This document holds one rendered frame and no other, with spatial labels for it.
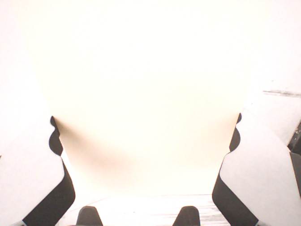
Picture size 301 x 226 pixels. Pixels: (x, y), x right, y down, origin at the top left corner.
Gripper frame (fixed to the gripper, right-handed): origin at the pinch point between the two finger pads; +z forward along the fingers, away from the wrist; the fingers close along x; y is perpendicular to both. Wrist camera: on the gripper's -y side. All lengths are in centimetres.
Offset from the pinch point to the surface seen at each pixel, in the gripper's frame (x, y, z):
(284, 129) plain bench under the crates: 19.4, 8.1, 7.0
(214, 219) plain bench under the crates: 14.0, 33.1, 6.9
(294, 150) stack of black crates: 57, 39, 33
